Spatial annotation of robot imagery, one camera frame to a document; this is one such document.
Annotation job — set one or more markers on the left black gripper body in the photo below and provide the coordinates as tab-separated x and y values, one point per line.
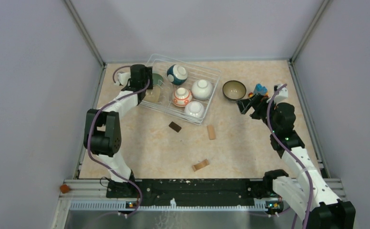
148	76

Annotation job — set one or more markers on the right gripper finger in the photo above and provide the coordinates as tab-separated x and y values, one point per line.
257	98
244	105

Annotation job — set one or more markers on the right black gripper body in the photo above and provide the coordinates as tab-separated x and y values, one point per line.
261	112

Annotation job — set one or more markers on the celadon green bowl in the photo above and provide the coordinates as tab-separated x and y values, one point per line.
157	79

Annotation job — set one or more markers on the dark blue bowl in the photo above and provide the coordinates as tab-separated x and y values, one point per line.
234	90

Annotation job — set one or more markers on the blue bowl white dots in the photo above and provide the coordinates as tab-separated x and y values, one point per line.
177	74

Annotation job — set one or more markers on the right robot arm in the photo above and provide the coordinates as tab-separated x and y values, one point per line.
312	199

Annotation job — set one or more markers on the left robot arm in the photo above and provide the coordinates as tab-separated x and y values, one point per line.
103	138

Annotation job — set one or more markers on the colourful toy brick car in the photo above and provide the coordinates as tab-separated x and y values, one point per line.
259	89

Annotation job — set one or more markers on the beige ceramic mug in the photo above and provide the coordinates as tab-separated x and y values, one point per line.
152	95

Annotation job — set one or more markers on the light wooden block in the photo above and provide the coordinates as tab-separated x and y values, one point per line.
211	132

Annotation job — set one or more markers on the plain white bowl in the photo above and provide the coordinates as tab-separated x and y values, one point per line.
202	89

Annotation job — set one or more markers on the white bowl orange pattern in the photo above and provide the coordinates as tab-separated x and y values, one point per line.
182	97

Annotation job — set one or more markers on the white bowl front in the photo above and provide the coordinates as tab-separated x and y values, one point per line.
194	110

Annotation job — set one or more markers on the dark brown wooden block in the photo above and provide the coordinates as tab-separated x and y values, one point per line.
175	127

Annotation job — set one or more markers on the tan wooden arch block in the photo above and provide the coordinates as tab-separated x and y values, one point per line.
200	165

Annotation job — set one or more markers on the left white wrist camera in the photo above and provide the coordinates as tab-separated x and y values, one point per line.
122	79

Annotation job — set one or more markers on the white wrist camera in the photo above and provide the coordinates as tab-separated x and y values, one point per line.
122	79
282	95

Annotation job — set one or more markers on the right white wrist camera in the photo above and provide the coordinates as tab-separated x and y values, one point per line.
282	95

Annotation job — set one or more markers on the white wire dish rack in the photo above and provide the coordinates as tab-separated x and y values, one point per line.
160	65

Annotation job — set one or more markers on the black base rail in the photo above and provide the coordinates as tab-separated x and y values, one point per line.
193	192

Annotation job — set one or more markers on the orange block on frame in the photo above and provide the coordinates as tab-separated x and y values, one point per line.
64	188

